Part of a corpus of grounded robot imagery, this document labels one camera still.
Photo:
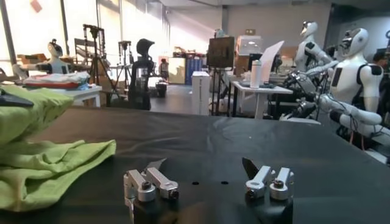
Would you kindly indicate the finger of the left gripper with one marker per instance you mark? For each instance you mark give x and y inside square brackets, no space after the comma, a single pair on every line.
[12,102]

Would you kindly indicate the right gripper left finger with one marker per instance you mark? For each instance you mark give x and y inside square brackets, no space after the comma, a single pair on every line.
[138,182]

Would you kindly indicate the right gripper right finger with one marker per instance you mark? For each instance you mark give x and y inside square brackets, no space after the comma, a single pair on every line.
[260,178]

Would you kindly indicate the yellow-green t-shirt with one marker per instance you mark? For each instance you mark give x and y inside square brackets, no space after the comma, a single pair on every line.
[45,164]

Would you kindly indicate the stack of folded clothes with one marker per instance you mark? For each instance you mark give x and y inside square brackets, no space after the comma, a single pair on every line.
[58,79]

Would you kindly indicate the white humanoid robot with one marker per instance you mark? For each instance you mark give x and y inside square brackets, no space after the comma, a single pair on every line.
[56,62]
[307,48]

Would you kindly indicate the long white desk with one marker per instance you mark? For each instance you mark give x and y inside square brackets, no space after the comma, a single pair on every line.
[88,91]

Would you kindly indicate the small white standing desk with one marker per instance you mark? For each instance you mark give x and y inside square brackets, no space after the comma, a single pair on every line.
[262,91]

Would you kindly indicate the black bin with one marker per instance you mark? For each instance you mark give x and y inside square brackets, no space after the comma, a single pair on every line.
[161,89]

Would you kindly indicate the black office chair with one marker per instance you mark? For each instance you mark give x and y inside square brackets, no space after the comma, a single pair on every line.
[141,79]

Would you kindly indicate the white bottle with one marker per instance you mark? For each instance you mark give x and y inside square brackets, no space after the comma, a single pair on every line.
[256,74]

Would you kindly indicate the tall white carton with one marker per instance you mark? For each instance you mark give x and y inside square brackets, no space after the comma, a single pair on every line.
[200,91]

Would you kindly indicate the distant person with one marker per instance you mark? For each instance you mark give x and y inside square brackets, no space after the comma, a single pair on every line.
[164,68]

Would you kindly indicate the white curved paper sheet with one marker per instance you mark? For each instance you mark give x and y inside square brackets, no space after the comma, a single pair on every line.
[271,58]

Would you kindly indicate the blue cabinet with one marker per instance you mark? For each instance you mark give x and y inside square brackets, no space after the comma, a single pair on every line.
[193,71]

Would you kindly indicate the black monitor on stand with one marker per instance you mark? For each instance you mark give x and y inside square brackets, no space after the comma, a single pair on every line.
[221,51]

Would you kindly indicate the translucent plastic box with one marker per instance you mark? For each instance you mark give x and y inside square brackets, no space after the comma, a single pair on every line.
[248,45]

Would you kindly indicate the black camera tripod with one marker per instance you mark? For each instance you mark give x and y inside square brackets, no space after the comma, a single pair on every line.
[95,45]
[125,51]

